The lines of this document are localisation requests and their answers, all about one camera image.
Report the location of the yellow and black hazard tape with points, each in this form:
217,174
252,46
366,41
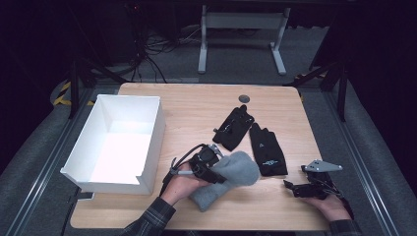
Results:
62,95

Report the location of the round grey table grommet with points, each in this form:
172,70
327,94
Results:
244,98

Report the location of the white box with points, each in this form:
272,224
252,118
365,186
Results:
121,150

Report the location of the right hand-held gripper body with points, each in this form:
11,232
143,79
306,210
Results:
319,185

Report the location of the white metal desk frame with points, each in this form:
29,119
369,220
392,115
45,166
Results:
242,20

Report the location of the black glove with white logo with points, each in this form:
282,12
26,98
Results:
267,150

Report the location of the person's left hand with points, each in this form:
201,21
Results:
182,188

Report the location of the person's right hand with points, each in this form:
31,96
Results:
332,206

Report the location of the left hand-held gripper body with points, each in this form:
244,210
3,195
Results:
205,160

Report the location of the black metal stand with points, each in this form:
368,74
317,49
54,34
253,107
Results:
74,85
342,88

